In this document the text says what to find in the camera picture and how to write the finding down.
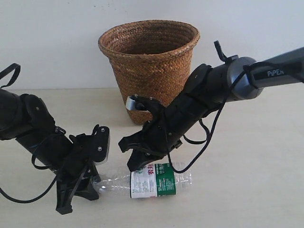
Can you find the left wrist camera black silver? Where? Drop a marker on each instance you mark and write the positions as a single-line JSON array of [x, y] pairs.
[[101, 144]]

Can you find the wrist camera black silver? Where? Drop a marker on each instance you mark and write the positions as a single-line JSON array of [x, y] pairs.
[[145, 105], [101, 144]]

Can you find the brown woven wicker basket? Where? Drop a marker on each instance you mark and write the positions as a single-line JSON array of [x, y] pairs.
[[150, 58]]

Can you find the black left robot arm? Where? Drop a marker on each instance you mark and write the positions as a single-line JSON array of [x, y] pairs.
[[26, 119]]

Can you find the right wrist camera black silver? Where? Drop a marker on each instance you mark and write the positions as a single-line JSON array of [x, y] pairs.
[[145, 105]]

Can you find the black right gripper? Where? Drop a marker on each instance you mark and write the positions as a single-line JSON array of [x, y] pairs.
[[151, 143]]

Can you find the clear plastic bottle green label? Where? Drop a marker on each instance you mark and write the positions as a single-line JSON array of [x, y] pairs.
[[150, 181]]

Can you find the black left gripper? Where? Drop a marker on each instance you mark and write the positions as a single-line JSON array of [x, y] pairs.
[[75, 154]]

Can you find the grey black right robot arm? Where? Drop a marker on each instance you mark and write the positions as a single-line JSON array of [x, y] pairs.
[[206, 90]]

